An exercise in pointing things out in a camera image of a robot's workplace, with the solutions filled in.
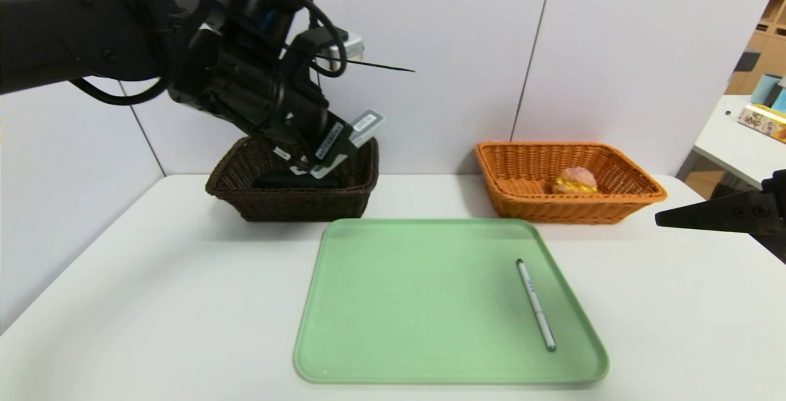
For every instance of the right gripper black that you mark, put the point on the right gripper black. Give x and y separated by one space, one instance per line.
777 204

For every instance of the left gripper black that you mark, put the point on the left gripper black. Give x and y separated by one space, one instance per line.
330 142

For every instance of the clear plastic case black insert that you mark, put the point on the clear plastic case black insert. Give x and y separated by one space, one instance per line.
368 123

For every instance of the black pouch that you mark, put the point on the black pouch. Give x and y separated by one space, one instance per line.
276 181

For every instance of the cream puff bun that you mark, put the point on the cream puff bun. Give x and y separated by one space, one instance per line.
575 181

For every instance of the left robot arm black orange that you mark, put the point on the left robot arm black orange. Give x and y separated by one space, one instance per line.
73 26

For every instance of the dark brown wicker basket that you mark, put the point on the dark brown wicker basket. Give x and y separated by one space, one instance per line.
295 204

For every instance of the orange wicker basket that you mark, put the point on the orange wicker basket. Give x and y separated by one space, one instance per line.
565 207

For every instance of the white side table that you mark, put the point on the white side table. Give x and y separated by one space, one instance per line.
731 149

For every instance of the thin black zip tie tail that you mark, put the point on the thin black zip tie tail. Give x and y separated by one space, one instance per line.
381 67

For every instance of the yellow printed box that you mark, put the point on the yellow printed box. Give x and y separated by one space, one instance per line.
761 122

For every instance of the light blue cup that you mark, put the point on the light blue cup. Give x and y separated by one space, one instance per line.
764 89

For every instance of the wooden shelf unit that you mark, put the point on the wooden shelf unit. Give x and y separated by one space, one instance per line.
770 38

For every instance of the light green plastic tray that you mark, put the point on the light green plastic tray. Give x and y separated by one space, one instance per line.
430 315

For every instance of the white pen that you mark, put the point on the white pen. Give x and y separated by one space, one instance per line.
535 303

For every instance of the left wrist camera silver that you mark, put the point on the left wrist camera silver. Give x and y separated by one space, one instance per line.
350 45

